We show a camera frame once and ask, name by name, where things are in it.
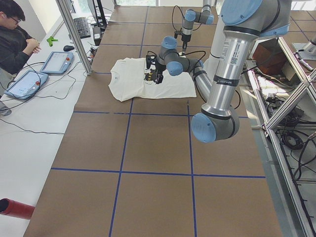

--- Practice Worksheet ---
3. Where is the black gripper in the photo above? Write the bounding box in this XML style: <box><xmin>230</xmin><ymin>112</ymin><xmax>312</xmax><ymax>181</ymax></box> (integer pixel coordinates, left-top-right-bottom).
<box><xmin>182</xmin><ymin>40</ymin><xmax>188</xmax><ymax>53</ymax></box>
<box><xmin>156</xmin><ymin>68</ymin><xmax>164</xmax><ymax>84</ymax></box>

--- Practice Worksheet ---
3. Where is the cream long-sleeve cat shirt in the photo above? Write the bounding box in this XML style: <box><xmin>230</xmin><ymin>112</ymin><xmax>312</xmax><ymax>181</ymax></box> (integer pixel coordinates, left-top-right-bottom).
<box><xmin>109</xmin><ymin>58</ymin><xmax>197</xmax><ymax>102</ymax></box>

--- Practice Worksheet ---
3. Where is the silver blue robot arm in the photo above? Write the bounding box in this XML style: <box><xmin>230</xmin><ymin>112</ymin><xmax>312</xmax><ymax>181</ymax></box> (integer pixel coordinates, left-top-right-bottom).
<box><xmin>174</xmin><ymin>0</ymin><xmax>214</xmax><ymax>55</ymax></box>
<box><xmin>155</xmin><ymin>0</ymin><xmax>291</xmax><ymax>143</ymax></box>

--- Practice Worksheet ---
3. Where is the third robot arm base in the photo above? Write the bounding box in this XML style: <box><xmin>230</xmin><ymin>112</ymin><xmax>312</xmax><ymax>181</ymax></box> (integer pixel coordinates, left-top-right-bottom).
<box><xmin>292</xmin><ymin>36</ymin><xmax>316</xmax><ymax>60</ymax></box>

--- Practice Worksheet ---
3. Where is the black keyboard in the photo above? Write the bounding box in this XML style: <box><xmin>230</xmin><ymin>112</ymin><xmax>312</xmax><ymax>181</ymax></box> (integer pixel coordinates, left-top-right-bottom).
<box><xmin>74</xmin><ymin>17</ymin><xmax>91</xmax><ymax>39</ymax></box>

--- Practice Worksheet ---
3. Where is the black computer mouse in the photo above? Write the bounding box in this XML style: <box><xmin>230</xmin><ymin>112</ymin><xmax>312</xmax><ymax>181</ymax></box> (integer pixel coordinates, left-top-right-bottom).
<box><xmin>63</xmin><ymin>45</ymin><xmax>75</xmax><ymax>52</ymax></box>

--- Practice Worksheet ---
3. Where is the far blue teach pendant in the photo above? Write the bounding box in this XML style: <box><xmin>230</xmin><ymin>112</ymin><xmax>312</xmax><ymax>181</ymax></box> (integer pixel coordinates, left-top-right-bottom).
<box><xmin>40</xmin><ymin>51</ymin><xmax>74</xmax><ymax>75</ymax></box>

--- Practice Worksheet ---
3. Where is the blue teach pendant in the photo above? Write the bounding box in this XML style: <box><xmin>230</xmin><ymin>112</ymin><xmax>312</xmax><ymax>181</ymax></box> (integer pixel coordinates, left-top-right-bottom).
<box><xmin>4</xmin><ymin>70</ymin><xmax>48</xmax><ymax>100</ymax></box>
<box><xmin>40</xmin><ymin>51</ymin><xmax>74</xmax><ymax>75</ymax></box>

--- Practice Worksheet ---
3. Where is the green plastic tool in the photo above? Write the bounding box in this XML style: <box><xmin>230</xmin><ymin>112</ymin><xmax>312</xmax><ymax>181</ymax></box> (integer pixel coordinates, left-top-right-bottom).
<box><xmin>46</xmin><ymin>36</ymin><xmax>58</xmax><ymax>47</ymax></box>

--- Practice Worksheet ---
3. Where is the near blue teach pendant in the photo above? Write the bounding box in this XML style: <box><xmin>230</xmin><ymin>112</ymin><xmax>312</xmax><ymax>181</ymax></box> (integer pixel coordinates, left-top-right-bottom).
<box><xmin>4</xmin><ymin>70</ymin><xmax>48</xmax><ymax>100</ymax></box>

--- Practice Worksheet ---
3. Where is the seated person in black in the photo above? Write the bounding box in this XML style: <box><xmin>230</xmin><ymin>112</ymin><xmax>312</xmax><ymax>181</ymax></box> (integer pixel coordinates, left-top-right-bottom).
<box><xmin>0</xmin><ymin>0</ymin><xmax>42</xmax><ymax>117</ymax></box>

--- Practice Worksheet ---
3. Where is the red cylinder tube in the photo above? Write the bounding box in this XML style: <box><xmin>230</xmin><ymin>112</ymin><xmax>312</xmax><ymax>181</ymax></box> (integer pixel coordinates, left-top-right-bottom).
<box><xmin>0</xmin><ymin>198</ymin><xmax>35</xmax><ymax>220</ymax></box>

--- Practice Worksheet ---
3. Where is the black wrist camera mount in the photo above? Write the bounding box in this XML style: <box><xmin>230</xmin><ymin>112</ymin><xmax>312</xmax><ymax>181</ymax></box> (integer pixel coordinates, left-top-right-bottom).
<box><xmin>146</xmin><ymin>50</ymin><xmax>157</xmax><ymax>69</ymax></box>

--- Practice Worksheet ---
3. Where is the aluminium frame post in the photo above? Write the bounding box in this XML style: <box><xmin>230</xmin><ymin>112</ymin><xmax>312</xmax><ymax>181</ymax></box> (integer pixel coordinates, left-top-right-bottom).
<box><xmin>56</xmin><ymin>0</ymin><xmax>92</xmax><ymax>76</ymax></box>

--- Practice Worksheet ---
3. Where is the aluminium frame rack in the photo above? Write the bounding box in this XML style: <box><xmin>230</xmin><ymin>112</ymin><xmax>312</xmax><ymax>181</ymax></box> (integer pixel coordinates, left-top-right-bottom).
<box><xmin>243</xmin><ymin>37</ymin><xmax>316</xmax><ymax>237</ymax></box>

